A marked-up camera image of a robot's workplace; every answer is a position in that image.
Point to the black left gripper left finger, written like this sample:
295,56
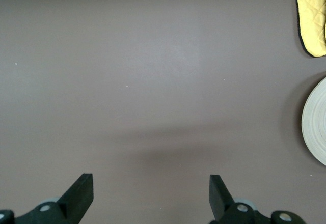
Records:
76,201

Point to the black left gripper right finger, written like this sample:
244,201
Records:
220,201

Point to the round wooden plate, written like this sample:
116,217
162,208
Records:
315,122

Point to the brown table cover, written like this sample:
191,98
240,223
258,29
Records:
127,81

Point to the yellow quilted oven mitt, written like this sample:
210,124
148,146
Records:
312,17

